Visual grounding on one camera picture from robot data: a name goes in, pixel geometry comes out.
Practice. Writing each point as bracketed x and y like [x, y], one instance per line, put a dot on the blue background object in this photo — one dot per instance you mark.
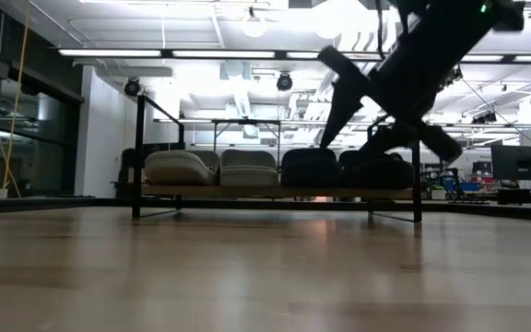
[466, 186]

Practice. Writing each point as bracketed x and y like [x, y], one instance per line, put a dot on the black computer monitor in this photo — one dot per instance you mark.
[519, 163]

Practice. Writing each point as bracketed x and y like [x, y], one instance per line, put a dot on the black metal table frame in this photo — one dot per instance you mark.
[62, 203]

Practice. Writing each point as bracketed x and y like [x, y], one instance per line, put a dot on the overhead light bar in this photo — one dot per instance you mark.
[168, 53]

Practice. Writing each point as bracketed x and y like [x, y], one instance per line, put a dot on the white round ceiling lamp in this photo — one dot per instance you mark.
[254, 25]

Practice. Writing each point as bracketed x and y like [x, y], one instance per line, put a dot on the black rubber slide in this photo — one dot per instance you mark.
[376, 175]
[309, 168]

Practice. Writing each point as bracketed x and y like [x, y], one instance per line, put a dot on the black-framed wooden shelf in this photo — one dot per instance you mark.
[270, 191]

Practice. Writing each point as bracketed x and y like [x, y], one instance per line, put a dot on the white rubber slide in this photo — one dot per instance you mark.
[247, 168]
[178, 168]

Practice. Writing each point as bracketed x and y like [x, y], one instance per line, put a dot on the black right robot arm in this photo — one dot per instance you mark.
[468, 9]

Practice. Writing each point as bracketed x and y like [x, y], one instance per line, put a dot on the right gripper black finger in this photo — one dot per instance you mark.
[436, 138]
[348, 83]

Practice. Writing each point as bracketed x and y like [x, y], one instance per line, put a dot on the black ceiling spotlight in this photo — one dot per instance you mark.
[284, 82]
[133, 86]

